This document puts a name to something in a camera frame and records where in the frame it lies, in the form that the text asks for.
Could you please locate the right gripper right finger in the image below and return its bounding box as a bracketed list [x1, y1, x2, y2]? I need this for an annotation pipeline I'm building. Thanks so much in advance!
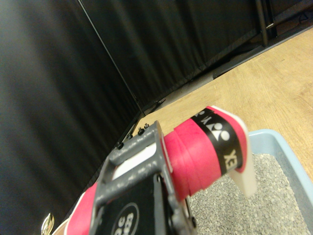
[167, 180, 197, 235]

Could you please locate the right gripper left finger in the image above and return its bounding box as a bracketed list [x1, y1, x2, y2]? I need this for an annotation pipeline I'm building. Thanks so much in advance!
[89, 119, 174, 235]

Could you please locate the blue litter tray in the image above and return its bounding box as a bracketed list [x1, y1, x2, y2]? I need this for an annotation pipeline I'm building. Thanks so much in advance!
[185, 129, 313, 235]

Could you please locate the thin black curtain stand pole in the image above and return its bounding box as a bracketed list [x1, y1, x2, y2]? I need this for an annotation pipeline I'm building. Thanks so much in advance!
[79, 0, 167, 138]

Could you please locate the shiny metal piece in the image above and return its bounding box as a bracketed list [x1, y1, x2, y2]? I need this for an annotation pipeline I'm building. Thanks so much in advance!
[41, 212, 55, 234]

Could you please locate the thick black curtain stand pole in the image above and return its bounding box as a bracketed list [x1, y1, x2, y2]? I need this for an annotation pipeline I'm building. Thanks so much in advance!
[212, 0, 271, 79]

